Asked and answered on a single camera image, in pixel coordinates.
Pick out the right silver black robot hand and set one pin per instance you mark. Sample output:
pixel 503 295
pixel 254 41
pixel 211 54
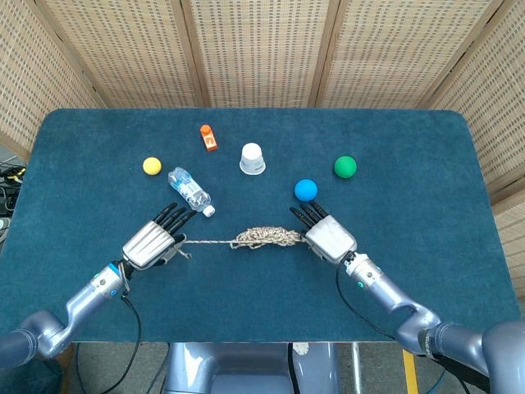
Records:
pixel 328 238

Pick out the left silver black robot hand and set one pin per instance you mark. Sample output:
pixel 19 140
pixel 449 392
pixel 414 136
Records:
pixel 152 244

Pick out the blue-grey robot base column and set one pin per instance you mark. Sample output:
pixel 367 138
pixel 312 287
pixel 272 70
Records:
pixel 250 367

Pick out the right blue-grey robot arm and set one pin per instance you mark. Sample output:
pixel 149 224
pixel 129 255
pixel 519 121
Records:
pixel 426 316

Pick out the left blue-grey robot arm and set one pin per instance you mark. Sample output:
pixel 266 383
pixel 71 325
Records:
pixel 61 312

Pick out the blue foam ball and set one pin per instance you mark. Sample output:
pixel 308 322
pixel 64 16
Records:
pixel 306 190

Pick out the clear plastic water bottle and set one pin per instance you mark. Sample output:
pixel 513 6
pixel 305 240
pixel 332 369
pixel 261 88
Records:
pixel 191 191

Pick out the green foam ball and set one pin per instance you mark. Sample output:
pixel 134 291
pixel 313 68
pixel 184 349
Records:
pixel 345 167

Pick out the yellow foam ball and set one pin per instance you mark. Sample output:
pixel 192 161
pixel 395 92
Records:
pixel 152 166

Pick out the dark blue table cloth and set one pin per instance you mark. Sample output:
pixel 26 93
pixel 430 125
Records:
pixel 246 295

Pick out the white upturned paper cup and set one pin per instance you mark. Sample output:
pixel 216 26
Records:
pixel 252 159

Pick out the small orange bottle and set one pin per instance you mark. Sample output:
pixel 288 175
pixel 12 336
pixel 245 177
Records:
pixel 209 137

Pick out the woven bamboo folding screen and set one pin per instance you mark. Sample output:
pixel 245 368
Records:
pixel 262 53

